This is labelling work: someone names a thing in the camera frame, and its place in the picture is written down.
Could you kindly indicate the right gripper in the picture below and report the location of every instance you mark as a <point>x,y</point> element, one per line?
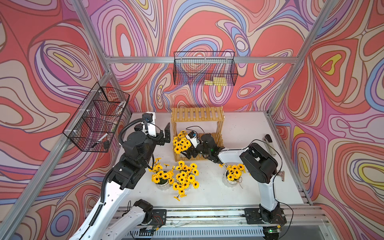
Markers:
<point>192,150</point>

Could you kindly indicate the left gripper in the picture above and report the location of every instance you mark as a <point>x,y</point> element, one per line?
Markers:
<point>160,141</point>

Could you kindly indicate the sunflower pot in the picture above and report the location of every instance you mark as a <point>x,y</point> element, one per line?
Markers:
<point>233,174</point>
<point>162,174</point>
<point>184,178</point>
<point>181,143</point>

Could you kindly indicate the wooden two-tier shelf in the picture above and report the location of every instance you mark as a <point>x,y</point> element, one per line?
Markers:
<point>187,119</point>

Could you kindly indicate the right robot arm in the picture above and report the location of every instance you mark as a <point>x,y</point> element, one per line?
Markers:
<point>259,162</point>

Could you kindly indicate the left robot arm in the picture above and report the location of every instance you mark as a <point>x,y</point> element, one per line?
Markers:
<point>139,146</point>

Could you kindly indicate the grey black stapler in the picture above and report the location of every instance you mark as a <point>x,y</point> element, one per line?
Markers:
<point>269,144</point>

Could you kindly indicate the white marker in basket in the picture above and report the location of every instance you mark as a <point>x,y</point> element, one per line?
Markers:
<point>99,140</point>

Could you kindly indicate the yellow sticky notes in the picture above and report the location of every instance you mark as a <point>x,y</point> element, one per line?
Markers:
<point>216,81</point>

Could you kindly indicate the metal binder clip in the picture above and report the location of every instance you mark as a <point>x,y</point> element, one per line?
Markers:
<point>282,175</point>

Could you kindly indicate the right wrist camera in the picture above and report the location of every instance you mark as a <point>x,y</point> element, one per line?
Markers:
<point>193,138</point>

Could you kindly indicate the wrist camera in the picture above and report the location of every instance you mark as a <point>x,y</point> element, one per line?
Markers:
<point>150,128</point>
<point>193,138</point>

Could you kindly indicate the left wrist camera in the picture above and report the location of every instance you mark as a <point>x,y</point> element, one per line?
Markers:
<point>150,128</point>

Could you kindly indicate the back black wire basket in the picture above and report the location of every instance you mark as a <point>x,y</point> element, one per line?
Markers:
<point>192,68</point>

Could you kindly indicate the black wire basket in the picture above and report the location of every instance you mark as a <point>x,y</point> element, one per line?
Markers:
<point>99,113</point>
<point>192,68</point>

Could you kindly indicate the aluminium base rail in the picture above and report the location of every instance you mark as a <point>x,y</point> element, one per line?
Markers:
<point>227,223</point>

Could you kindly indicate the left black wire basket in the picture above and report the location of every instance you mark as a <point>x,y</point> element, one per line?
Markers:
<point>99,113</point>

